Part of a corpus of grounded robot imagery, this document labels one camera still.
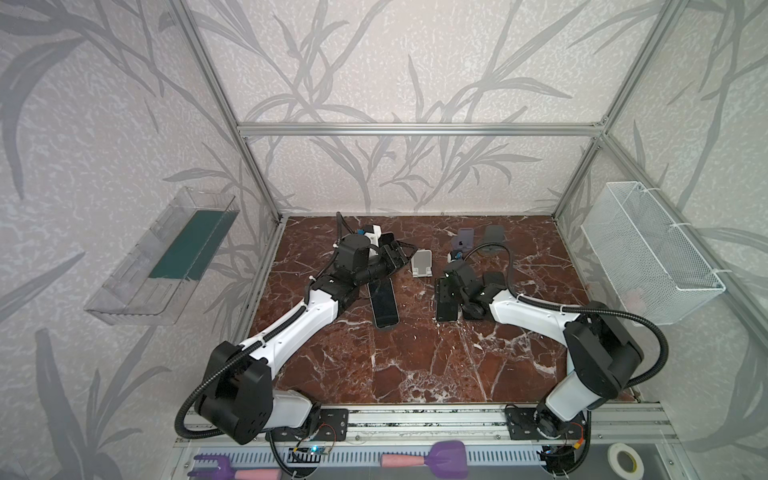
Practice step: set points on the black smartphone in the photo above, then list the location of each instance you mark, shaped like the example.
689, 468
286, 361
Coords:
474, 311

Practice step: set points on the grey round phone stand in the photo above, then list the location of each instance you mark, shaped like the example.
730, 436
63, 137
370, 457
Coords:
463, 240

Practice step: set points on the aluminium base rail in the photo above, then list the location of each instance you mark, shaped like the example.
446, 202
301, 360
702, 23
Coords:
486, 424

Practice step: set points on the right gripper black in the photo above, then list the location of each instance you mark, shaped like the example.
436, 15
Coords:
452, 290

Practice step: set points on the clear plastic wall shelf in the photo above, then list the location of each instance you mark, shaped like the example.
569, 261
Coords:
153, 284

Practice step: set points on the white phone stand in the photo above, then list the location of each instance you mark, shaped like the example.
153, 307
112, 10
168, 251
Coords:
421, 263

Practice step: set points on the purple pink toy fork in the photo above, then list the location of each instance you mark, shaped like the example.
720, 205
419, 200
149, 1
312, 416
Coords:
223, 470

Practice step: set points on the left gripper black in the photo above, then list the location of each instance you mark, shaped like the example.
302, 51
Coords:
391, 258

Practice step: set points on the purple pink toy spatula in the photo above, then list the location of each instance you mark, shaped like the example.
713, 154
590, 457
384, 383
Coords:
445, 460

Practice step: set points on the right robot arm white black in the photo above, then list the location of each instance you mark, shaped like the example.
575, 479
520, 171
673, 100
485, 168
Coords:
602, 356

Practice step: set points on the grey front phone stand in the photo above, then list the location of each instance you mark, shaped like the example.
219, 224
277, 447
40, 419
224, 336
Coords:
494, 234

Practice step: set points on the white wire mesh basket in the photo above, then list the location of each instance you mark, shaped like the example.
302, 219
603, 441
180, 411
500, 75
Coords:
650, 262

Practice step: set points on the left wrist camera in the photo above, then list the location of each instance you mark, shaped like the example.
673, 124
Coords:
372, 232

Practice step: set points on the large smartphone silver edge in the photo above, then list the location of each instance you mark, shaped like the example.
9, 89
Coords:
383, 304

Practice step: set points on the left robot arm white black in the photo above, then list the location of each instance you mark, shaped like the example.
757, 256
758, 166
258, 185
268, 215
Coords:
236, 396

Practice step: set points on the white tape roll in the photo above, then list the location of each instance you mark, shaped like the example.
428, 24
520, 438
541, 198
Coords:
625, 462

